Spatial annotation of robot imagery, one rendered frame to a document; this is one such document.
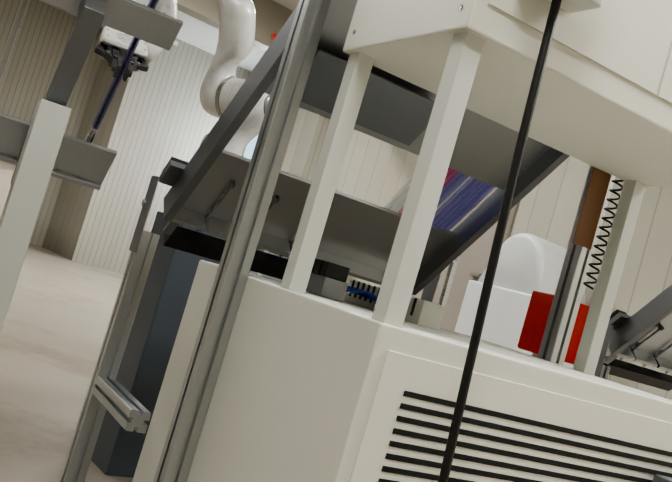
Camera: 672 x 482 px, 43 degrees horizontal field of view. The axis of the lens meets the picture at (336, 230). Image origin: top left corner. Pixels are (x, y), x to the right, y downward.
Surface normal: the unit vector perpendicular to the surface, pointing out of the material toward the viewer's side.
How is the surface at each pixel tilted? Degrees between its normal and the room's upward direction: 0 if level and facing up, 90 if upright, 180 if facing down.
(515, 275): 90
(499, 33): 90
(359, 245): 137
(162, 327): 90
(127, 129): 90
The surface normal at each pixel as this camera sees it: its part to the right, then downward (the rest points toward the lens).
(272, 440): -0.83, -0.28
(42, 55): 0.57, 0.12
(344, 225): 0.12, 0.76
